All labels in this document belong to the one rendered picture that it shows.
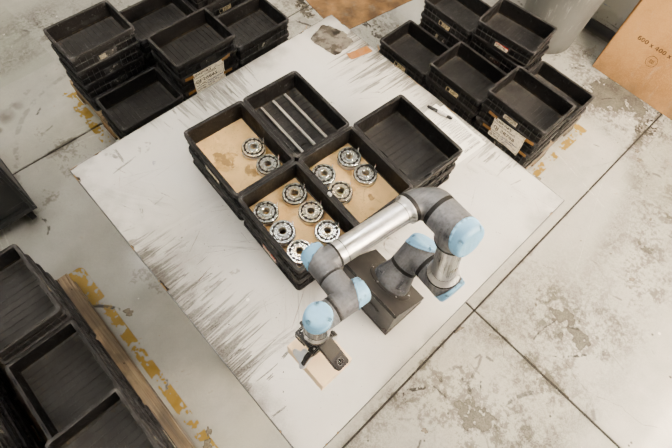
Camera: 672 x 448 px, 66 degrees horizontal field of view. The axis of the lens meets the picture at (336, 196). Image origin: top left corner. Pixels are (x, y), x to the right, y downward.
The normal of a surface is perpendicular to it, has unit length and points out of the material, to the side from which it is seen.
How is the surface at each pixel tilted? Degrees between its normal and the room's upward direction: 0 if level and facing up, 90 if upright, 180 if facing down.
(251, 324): 0
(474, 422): 0
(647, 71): 73
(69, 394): 0
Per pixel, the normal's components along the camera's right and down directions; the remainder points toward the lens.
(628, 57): -0.67, 0.41
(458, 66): 0.07, -0.50
